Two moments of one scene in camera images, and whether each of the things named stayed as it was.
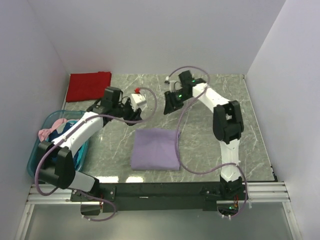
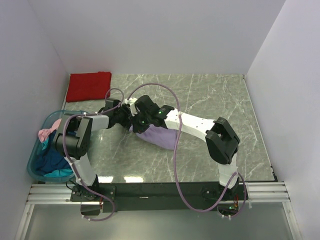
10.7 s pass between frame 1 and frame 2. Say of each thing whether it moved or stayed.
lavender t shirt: moved
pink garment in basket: stayed
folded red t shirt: stayed
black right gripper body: moved
